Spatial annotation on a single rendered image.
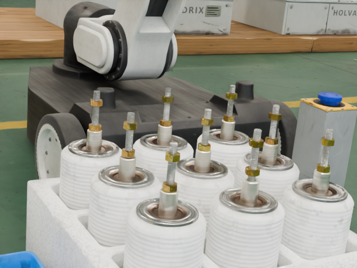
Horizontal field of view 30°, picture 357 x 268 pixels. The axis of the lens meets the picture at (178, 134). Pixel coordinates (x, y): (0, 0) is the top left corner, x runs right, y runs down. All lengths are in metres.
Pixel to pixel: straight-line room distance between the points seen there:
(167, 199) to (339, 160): 0.46
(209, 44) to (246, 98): 1.68
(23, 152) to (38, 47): 1.15
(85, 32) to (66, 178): 0.72
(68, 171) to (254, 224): 0.30
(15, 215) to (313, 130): 0.61
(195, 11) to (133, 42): 1.70
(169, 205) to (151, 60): 0.83
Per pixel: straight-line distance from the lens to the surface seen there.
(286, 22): 3.55
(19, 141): 1.80
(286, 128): 1.55
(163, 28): 1.56
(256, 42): 3.36
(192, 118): 1.42
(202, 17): 3.24
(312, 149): 1.15
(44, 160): 1.43
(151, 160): 1.01
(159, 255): 0.77
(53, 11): 3.21
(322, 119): 1.12
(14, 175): 1.57
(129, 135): 0.87
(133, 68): 1.57
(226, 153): 1.07
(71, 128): 1.30
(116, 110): 1.35
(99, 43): 1.57
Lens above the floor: 0.58
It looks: 17 degrees down
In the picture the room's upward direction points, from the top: 5 degrees clockwise
